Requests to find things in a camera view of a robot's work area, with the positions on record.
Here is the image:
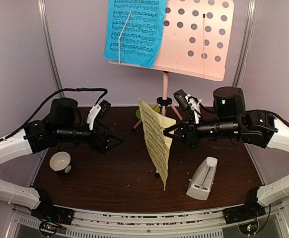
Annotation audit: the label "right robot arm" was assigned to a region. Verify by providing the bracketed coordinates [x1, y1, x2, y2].
[163, 86, 289, 152]

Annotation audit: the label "green bowl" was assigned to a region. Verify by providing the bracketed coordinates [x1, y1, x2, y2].
[150, 105, 160, 114]

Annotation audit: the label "grey metronome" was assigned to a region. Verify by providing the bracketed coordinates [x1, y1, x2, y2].
[186, 157, 217, 201]

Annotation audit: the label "blue sheet music paper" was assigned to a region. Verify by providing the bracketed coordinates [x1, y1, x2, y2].
[104, 0, 167, 68]

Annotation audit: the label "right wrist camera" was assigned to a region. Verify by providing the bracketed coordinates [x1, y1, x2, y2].
[173, 89, 202, 124]

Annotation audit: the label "aluminium front rail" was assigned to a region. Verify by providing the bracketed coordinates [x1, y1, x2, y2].
[10, 195, 289, 238]

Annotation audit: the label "white bowl dark outside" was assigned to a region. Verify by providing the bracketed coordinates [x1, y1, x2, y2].
[49, 151, 72, 175]

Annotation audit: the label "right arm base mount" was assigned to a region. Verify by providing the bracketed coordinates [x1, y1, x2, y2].
[223, 205, 266, 236]

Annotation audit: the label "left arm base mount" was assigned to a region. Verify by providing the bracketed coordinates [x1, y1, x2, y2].
[29, 206, 74, 237]

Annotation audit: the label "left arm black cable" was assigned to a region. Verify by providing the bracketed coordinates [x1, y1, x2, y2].
[0, 87, 109, 147]

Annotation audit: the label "yellow paper sheet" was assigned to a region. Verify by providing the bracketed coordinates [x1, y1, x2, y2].
[138, 99, 176, 190]

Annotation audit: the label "frame post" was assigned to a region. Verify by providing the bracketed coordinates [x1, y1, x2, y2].
[37, 0, 63, 90]
[232, 0, 258, 87]

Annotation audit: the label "pink music stand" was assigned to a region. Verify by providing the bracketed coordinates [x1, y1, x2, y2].
[107, 0, 235, 178]

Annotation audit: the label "left frame post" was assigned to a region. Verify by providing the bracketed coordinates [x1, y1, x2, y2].
[37, 0, 63, 90]

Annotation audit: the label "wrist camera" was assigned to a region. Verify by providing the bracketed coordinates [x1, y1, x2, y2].
[86, 100, 111, 130]
[173, 89, 202, 124]

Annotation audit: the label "right frame post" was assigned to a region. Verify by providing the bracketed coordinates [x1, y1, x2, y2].
[232, 0, 258, 87]

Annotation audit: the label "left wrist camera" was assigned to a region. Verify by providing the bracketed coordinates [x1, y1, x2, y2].
[86, 100, 111, 130]

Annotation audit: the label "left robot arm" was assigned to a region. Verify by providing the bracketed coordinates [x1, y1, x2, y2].
[0, 98, 123, 220]

